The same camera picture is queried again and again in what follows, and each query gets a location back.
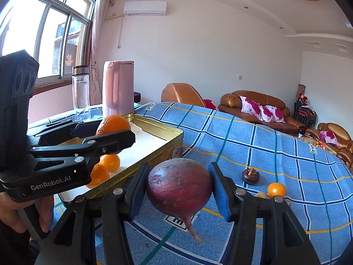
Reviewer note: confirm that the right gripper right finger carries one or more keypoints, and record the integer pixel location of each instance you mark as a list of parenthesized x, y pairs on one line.
[(238, 207)]

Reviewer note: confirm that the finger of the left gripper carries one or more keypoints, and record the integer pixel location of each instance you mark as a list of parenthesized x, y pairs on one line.
[(62, 131), (81, 156)]

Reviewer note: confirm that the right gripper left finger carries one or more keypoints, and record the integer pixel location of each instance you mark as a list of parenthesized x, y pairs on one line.
[(118, 207)]

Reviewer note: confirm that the large orange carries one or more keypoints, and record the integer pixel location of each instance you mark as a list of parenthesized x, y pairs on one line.
[(110, 162)]

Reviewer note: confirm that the dark mangosteen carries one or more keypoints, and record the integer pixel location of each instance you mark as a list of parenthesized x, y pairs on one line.
[(250, 176)]

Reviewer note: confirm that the small orange tangerine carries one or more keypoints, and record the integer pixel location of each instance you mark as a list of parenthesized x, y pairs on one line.
[(276, 189)]

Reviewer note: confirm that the red purple beet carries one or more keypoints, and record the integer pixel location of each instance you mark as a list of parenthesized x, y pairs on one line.
[(179, 188)]

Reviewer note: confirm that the coffee table with fruits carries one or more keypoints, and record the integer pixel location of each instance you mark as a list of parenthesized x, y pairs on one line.
[(314, 141)]

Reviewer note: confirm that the person's left hand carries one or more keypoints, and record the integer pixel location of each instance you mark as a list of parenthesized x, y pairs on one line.
[(10, 217)]

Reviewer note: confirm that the small green yellow fruit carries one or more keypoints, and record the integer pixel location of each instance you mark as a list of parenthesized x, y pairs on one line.
[(262, 194)]

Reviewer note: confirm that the clear glass water bottle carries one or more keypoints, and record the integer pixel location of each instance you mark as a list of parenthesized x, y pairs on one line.
[(80, 92)]

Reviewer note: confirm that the gold metal tin tray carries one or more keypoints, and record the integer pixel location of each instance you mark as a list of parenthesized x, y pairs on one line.
[(154, 142)]

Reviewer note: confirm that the pink electric kettle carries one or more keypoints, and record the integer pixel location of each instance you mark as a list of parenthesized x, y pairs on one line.
[(118, 88)]

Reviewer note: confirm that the pink floral cushion right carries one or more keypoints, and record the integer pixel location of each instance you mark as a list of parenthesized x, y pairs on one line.
[(271, 114)]

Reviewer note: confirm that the pink floral cushion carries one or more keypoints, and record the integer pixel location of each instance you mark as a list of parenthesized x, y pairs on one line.
[(250, 107), (271, 114)]

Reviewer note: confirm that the brown leather three-seat sofa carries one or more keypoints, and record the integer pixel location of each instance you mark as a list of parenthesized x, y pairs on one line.
[(231, 103)]

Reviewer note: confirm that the pink floral cushion left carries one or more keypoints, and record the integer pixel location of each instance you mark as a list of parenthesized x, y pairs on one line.
[(250, 107)]

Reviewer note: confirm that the brown leather armchair left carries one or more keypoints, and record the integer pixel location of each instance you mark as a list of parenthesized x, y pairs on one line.
[(182, 93)]

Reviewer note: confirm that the brown leather armchair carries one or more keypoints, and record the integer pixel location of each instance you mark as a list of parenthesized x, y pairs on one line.
[(182, 93), (344, 150)]

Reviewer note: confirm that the red cushion on armchair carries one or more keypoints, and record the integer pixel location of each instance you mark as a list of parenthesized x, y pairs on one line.
[(210, 104)]

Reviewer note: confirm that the pink cushion on armchair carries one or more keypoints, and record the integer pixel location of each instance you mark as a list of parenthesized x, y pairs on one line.
[(328, 137)]

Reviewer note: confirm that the stacked chairs with clothes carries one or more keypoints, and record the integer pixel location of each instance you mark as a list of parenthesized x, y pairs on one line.
[(303, 112)]

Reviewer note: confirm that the brown leather armchair right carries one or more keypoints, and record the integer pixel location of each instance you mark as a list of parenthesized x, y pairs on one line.
[(344, 150)]

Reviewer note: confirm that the white air conditioner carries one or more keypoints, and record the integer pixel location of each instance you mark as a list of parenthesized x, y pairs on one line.
[(145, 8)]

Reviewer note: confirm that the pink curtain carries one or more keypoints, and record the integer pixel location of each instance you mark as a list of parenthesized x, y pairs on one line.
[(99, 14)]

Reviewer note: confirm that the window with frame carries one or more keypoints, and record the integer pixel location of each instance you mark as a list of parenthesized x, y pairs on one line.
[(56, 33)]

